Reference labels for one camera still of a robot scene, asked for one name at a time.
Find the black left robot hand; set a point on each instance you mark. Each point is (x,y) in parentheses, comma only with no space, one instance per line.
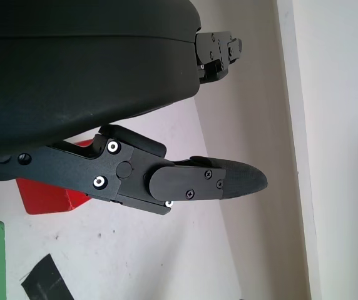
(72,68)

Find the red wooden block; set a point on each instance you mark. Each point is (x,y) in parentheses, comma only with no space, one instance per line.
(47,200)

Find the black tape strip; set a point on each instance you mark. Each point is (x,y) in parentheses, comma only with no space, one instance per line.
(46,281)

